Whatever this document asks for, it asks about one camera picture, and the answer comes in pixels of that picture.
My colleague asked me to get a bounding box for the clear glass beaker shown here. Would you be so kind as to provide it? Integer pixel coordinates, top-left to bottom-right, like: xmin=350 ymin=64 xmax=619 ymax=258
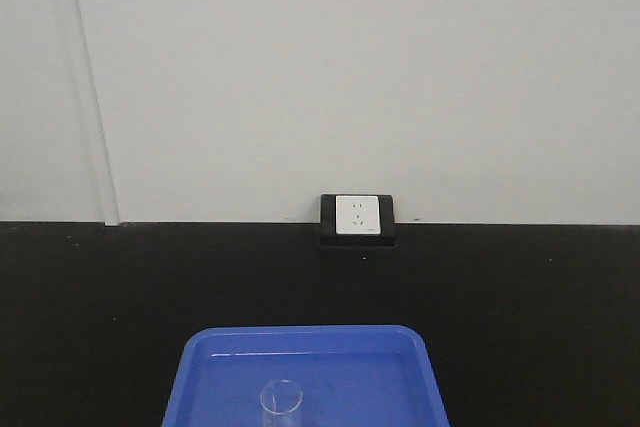
xmin=259 ymin=379 xmax=304 ymax=427

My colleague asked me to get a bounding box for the blue plastic tray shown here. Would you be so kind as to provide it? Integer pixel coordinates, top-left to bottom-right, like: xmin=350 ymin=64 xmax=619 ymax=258
xmin=162 ymin=325 xmax=449 ymax=426

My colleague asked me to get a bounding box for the white wall power socket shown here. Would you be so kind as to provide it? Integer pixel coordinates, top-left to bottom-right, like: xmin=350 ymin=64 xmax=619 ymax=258
xmin=335 ymin=195 xmax=381 ymax=235

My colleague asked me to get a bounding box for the black socket housing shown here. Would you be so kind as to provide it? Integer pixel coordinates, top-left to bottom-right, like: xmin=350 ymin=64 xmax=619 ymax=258
xmin=320 ymin=194 xmax=396 ymax=248

